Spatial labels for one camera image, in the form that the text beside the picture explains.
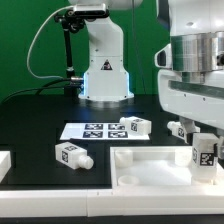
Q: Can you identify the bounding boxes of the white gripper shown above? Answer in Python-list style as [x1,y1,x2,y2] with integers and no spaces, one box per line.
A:
[158,69,224,157]

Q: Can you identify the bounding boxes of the white square tabletop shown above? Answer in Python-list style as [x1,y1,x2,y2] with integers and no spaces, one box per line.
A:
[110,146,224,187]

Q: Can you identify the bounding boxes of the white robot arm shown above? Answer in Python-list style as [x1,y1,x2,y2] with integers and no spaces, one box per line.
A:
[68,0,224,159]

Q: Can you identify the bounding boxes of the white sheet with tags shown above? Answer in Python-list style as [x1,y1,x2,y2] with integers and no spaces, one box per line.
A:
[60,123,149,140]

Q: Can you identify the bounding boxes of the white left barrier block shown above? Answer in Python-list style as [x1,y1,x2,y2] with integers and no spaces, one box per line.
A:
[0,151,11,182]

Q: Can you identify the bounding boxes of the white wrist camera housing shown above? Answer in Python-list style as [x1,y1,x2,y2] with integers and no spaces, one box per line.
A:
[154,44,172,69]

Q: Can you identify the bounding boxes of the white front barrier wall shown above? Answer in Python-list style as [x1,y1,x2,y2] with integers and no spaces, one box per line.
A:
[0,186,224,218]

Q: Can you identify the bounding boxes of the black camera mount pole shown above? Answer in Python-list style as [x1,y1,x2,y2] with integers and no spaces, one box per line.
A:
[54,10,85,98]

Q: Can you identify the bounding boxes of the black cables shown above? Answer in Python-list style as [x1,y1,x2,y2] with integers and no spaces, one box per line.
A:
[0,78,84,104]

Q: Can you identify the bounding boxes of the black camera on mount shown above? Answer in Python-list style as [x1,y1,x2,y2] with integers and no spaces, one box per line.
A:
[73,3,108,18]

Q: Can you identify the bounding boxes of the grey cable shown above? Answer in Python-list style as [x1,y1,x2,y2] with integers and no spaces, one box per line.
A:
[26,4,76,80]

